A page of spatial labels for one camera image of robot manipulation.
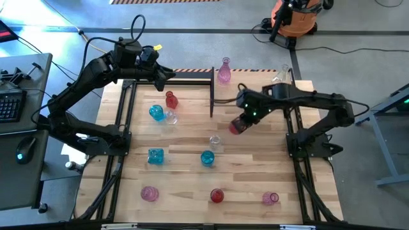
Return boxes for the black floor cable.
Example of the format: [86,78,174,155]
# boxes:
[251,24,409,55]

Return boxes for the small bottle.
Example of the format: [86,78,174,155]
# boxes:
[65,161,84,174]

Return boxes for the blue zigzag-pattern glass vase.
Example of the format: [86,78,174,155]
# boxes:
[200,149,215,168]

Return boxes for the black desk clamp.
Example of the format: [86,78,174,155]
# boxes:
[0,62,42,86]

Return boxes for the large red ribbed glass vase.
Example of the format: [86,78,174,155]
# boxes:
[210,188,225,204]

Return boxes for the clear small glass vase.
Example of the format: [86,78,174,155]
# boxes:
[209,134,224,151]
[164,110,179,125]

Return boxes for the black computer mouse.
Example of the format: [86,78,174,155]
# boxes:
[15,136,37,165]

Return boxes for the black device with red screen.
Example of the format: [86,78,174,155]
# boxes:
[0,19,19,44]

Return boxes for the black unit with green lights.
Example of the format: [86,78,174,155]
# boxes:
[397,95,409,112]

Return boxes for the pink long-necked glass vase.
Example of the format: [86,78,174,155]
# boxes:
[217,56,232,85]

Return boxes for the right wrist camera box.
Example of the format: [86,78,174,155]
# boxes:
[236,90,256,102]

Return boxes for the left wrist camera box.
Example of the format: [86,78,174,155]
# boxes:
[139,47,160,65]

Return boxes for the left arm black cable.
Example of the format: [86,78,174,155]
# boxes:
[81,14,147,75]

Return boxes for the grey metal desk frame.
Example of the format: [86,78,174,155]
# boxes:
[354,83,409,188]

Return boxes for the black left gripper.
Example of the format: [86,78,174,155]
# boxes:
[137,60,176,93]

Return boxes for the red round wide-mouth vase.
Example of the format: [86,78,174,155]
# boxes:
[228,115,249,135]

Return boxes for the pink faceted glass vase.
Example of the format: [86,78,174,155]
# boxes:
[262,191,280,206]

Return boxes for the grey desk with keyboard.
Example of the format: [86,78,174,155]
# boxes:
[0,52,54,135]

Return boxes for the wooden shelf with black frame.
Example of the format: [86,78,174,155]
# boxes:
[209,66,297,118]

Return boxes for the orange shop vacuum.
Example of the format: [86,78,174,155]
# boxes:
[270,0,335,41]

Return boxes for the black keyboard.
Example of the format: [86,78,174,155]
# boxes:
[0,90,28,124]

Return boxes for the white paper sheet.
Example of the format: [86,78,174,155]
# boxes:
[60,134,88,165]

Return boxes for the black aluminium rig frame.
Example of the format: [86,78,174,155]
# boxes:
[72,78,345,230]

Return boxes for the clear tall conical glass vase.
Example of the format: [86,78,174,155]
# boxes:
[271,63,291,84]

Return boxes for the grey desk with mouse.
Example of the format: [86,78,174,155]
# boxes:
[0,129,49,211]

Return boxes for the red square glass vase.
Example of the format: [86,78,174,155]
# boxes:
[165,91,180,110]

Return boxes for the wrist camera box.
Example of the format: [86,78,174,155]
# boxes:
[236,90,256,102]
[139,47,160,65]

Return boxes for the blue round ribbed glass vase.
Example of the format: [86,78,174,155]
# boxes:
[148,104,166,122]

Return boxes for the silver bracket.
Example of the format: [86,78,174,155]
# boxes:
[279,224,318,230]
[100,223,139,230]

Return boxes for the blue starburst-cut glass vase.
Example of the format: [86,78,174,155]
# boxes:
[147,148,165,165]

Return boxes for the yellow floor cable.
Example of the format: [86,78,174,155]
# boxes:
[41,0,108,54]

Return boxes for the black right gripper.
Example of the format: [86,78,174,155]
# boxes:
[239,99,266,127]

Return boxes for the pink round ribbed glass vase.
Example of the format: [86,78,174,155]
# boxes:
[140,185,160,203]

